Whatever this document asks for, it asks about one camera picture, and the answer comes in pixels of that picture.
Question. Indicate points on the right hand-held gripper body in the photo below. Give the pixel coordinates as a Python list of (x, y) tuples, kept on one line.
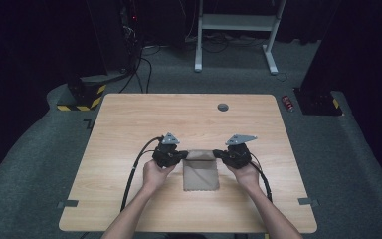
[(238, 157)]

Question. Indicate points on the black yellow striped base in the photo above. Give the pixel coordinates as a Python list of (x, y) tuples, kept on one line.
[(83, 98)]

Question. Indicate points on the dark equipment rack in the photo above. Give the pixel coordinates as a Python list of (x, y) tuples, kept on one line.
[(131, 33)]

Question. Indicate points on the white metal stand frame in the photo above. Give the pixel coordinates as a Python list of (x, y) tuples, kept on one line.
[(238, 22)]

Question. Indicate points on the person's right hand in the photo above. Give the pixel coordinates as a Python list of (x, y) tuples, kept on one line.
[(248, 177)]

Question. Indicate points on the red can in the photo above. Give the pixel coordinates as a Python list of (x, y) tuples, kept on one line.
[(287, 103)]

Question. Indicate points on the person's left hand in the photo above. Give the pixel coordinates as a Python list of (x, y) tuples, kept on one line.
[(152, 177)]

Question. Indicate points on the grey table grommet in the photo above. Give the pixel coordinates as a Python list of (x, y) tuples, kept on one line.
[(223, 107)]

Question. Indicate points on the beige cloth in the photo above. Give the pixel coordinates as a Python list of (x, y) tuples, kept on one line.
[(200, 174)]

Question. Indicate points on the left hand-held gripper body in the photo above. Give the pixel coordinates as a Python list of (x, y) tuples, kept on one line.
[(165, 156)]

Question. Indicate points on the black base with yellow corner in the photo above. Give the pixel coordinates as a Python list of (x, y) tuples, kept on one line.
[(318, 103)]

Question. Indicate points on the grey tape piece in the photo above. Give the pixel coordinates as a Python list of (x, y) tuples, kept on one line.
[(68, 203), (308, 201)]

